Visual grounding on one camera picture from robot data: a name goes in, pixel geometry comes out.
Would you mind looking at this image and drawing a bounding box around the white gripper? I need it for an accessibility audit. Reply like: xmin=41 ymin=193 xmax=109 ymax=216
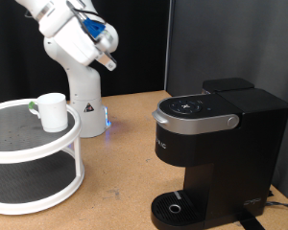
xmin=51 ymin=23 xmax=118 ymax=72

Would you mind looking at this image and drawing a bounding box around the black Keurig coffee machine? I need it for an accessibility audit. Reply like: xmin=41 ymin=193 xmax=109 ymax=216
xmin=150 ymin=77 xmax=288 ymax=230

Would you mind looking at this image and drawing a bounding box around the black curtain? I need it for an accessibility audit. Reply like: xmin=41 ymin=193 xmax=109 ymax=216
xmin=0 ymin=0 xmax=170 ymax=106

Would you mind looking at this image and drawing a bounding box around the white mug with green mark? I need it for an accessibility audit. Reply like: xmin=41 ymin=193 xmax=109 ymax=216
xmin=28 ymin=92 xmax=69 ymax=133

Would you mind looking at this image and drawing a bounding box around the gray partition panel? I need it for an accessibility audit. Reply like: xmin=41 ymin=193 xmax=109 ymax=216
xmin=165 ymin=0 xmax=288 ymax=205

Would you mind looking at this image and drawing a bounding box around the white two-tier turntable shelf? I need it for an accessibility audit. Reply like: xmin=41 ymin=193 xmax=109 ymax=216
xmin=0 ymin=98 xmax=85 ymax=216

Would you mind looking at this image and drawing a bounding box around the black tape strip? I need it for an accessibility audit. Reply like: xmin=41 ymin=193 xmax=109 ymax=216
xmin=235 ymin=210 xmax=265 ymax=230

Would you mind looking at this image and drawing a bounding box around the black robot camera cable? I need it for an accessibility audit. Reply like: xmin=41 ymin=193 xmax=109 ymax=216
xmin=66 ymin=0 xmax=106 ymax=25

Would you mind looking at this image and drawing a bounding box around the black machine power cable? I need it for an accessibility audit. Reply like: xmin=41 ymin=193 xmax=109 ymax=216
xmin=265 ymin=200 xmax=288 ymax=212

